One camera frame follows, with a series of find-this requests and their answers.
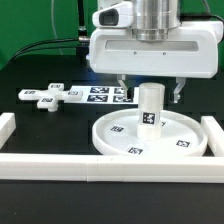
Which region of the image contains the black vertical cable connector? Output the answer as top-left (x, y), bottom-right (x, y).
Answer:
top-left (77, 0), bottom-right (87, 42)

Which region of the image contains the white marker sheet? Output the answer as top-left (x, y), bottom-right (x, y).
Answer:
top-left (66, 86), bottom-right (139, 105)

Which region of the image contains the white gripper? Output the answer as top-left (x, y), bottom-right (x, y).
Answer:
top-left (89, 23), bottom-right (223, 103)

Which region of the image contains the thin white cable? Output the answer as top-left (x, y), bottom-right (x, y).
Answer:
top-left (50, 0), bottom-right (64, 56)

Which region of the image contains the white round table top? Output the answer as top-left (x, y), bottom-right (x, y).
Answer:
top-left (92, 109), bottom-right (208, 157)

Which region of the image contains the white left fence bar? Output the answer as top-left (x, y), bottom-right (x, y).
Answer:
top-left (0, 113), bottom-right (16, 149)

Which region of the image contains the white right fence bar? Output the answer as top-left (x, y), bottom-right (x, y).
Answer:
top-left (201, 116), bottom-right (224, 157)

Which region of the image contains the white front fence bar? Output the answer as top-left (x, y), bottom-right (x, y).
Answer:
top-left (0, 153), bottom-right (224, 183)

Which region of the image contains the black cable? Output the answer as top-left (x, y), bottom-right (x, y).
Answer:
top-left (9, 45), bottom-right (78, 64)
top-left (13, 37), bottom-right (91, 61)

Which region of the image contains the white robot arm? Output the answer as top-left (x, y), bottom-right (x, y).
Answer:
top-left (89, 0), bottom-right (224, 101)

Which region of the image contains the white fence bar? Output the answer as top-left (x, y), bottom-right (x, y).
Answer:
top-left (0, 153), bottom-right (224, 183)
top-left (201, 116), bottom-right (224, 157)
top-left (0, 113), bottom-right (16, 149)

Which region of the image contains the white cross-shaped table base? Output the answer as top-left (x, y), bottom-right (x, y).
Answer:
top-left (18, 83), bottom-right (83, 112)

